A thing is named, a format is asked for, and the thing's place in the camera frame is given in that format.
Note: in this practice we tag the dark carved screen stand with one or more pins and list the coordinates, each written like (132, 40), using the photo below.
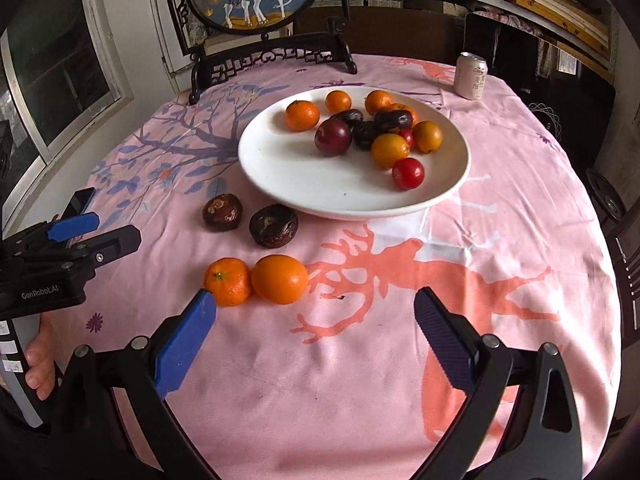
(217, 57)

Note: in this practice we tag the black round object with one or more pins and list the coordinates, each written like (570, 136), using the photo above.
(602, 190)

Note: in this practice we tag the dark passion fruit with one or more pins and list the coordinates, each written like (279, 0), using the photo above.
(386, 121)
(273, 226)
(223, 213)
(364, 134)

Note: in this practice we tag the large mandarin orange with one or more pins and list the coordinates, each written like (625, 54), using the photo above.
(405, 108)

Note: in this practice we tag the small yellow-orange fruit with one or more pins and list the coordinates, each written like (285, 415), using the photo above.
(387, 149)

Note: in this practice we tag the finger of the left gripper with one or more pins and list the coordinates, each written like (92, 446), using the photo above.
(66, 229)
(105, 248)

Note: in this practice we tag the white oval plate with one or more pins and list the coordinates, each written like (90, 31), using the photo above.
(287, 166)

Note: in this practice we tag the mandarin orange with stem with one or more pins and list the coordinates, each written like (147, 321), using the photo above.
(228, 280)

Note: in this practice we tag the dark red plum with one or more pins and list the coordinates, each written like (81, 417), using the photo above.
(333, 137)

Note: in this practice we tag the person's left hand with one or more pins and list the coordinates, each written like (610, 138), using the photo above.
(40, 358)

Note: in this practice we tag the small orange on plate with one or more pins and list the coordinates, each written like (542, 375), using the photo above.
(337, 101)

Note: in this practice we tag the mandarin on plate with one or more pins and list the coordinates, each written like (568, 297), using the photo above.
(301, 115)

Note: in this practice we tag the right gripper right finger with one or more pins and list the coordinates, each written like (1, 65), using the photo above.
(542, 437)

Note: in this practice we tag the small yellow orange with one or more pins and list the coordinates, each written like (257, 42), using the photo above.
(427, 136)

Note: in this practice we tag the wooden chair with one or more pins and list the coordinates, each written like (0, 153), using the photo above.
(623, 245)

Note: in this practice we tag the white drink can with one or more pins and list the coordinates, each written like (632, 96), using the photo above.
(470, 76)

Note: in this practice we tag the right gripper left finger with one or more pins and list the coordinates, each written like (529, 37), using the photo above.
(147, 369)

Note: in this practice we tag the round orange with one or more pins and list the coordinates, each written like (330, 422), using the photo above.
(279, 279)

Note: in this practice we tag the black smartphone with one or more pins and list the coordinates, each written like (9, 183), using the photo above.
(79, 203)

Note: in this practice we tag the red cherry tomato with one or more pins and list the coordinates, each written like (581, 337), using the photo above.
(408, 173)
(406, 134)

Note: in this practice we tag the pink floral tablecloth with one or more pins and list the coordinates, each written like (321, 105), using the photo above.
(342, 384)

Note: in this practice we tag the passion fruit on plate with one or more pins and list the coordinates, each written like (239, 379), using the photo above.
(350, 118)

